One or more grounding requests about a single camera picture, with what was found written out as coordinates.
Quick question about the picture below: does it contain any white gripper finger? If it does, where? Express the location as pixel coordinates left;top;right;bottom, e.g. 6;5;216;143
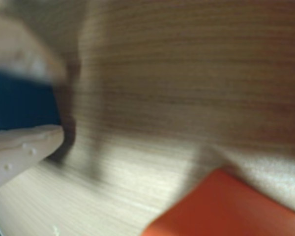
0;124;65;193
0;14;67;85

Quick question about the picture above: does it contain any blue cube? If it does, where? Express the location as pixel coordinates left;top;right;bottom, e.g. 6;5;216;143
0;66;64;135

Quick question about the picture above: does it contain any orange cube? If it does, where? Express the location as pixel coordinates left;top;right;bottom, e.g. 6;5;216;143
139;168;295;236

